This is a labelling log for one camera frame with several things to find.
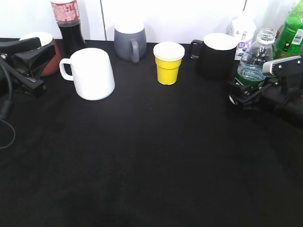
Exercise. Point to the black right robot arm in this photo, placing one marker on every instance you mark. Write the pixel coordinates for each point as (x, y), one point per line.
(293, 72)

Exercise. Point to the black table cloth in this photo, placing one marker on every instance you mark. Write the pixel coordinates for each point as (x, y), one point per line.
(148, 155)

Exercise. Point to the grey ceramic mug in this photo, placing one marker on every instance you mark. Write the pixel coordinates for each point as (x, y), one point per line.
(130, 40)

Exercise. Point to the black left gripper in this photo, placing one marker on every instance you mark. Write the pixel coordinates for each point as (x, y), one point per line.
(29, 60)

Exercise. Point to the yellow paper cup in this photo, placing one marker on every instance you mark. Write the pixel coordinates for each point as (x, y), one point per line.
(168, 58)

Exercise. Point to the white milk drink bottle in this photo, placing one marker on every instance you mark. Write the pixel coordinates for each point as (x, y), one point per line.
(243, 29)

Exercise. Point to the white ceramic mug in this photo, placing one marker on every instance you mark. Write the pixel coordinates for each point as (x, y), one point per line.
(91, 72)

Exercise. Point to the green soda bottle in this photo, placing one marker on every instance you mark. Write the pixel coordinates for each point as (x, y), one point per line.
(290, 39)

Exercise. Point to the cola bottle red label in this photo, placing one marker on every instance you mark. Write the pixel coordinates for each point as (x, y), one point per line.
(67, 16)

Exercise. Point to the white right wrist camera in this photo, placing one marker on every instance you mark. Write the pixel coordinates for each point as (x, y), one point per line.
(268, 67)

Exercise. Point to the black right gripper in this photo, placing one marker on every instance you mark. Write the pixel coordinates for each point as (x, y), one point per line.
(273, 93)

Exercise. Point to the clear water bottle green label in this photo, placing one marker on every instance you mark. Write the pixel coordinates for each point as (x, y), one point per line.
(249, 71)

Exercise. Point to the black ceramic mug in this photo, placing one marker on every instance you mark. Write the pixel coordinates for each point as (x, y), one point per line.
(214, 55)

